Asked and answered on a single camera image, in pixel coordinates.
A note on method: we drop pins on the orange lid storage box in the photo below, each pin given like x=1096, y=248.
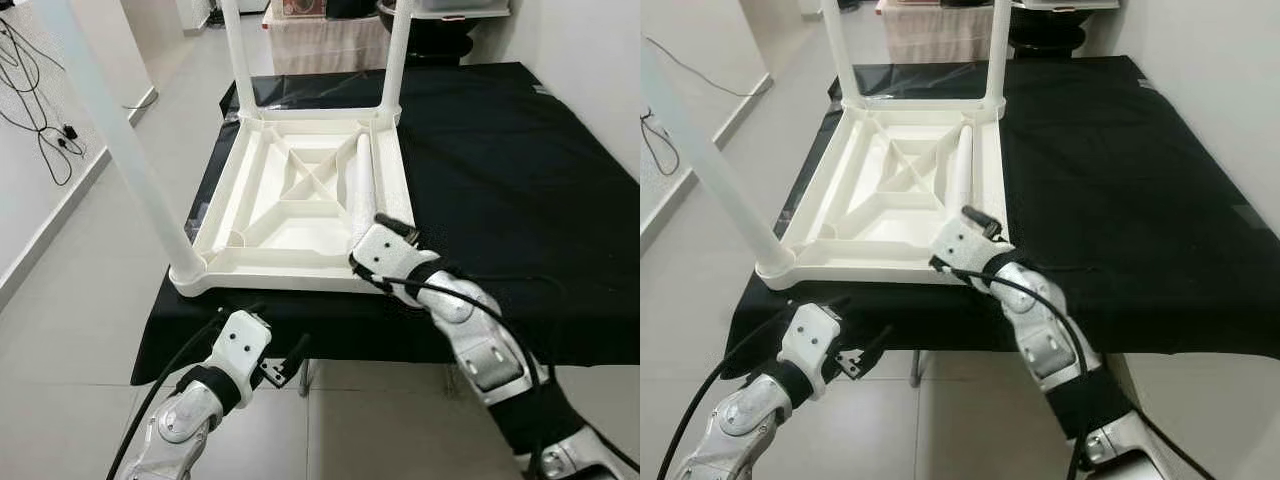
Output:
x=295, y=7

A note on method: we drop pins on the black bag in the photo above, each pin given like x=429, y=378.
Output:
x=350, y=8

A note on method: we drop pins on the white plastic table leg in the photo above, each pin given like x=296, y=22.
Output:
x=360, y=190
x=842, y=50
x=238, y=60
x=720, y=170
x=397, y=60
x=997, y=50
x=962, y=180
x=130, y=160

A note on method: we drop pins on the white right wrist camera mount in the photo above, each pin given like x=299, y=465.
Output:
x=385, y=255
x=960, y=245

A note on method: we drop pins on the white plastic table top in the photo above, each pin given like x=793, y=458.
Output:
x=290, y=260
x=880, y=250

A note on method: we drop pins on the clear plastic storage box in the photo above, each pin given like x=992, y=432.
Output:
x=465, y=8
x=1070, y=4

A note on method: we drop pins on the black tablecloth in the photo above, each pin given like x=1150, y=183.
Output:
x=500, y=200
x=1120, y=200

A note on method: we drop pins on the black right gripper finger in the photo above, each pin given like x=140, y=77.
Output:
x=396, y=229
x=982, y=221

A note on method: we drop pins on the black wok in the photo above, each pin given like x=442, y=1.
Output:
x=440, y=35
x=1045, y=30

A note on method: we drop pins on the beige cloth covered stand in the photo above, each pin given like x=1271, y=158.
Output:
x=320, y=45
x=935, y=35

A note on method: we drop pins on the grey tape patch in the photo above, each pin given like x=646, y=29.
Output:
x=1247, y=217
x=1147, y=85

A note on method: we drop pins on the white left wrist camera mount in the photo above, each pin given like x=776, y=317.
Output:
x=810, y=340
x=240, y=345

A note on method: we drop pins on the clear crumpled plastic sheet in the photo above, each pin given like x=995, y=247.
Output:
x=920, y=82
x=300, y=90

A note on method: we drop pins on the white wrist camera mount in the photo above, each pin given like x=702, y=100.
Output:
x=810, y=340
x=385, y=255
x=960, y=245
x=240, y=345

